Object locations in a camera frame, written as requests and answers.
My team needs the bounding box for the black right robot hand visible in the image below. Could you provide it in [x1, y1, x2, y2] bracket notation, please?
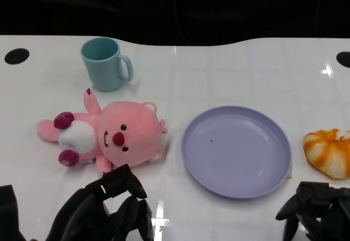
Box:
[275, 181, 350, 241]

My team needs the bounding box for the orange striped toy bread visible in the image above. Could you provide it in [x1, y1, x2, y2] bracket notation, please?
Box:
[302, 128, 350, 180]

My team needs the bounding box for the pink plush doll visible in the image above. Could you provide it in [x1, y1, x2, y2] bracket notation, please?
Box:
[37, 88, 168, 176]

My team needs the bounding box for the purple plastic plate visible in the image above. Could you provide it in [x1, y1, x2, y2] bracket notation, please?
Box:
[180, 105, 293, 199]

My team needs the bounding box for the teal plastic mug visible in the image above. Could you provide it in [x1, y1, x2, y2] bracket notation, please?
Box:
[80, 37, 134, 92]

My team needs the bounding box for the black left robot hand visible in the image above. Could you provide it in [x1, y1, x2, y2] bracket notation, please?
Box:
[48, 163, 153, 241]

